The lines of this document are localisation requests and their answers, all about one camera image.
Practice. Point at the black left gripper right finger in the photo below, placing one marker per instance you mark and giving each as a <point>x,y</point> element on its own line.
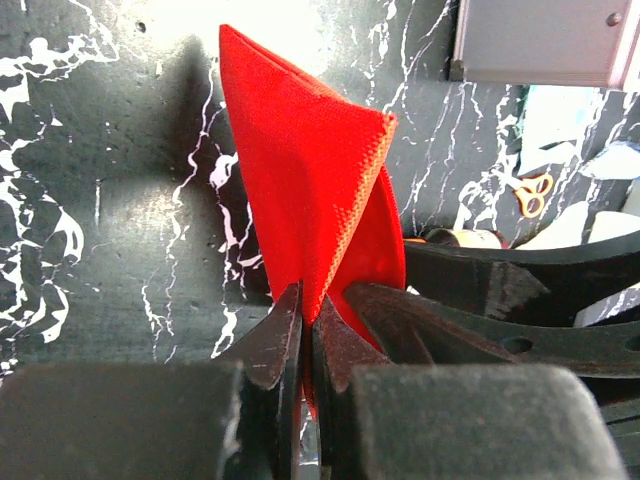
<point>412,327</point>

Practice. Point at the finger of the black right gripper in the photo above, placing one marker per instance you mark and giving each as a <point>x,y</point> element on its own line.
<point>529,287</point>

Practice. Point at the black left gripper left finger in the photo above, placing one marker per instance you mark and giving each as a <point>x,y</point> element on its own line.
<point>267,433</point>

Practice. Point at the bag of gauze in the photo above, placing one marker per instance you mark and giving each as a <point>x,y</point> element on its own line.
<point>568,228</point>

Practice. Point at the brown medicine bottle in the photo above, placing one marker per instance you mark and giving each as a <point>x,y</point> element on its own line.
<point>467,238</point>

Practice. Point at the red first aid pouch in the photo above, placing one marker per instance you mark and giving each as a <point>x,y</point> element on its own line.
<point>313,168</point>

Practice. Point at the silver metal medicine case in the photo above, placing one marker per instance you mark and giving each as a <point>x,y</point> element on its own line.
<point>561,42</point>

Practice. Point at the orange handled scissors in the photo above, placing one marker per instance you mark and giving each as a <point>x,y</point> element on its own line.
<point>531,194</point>

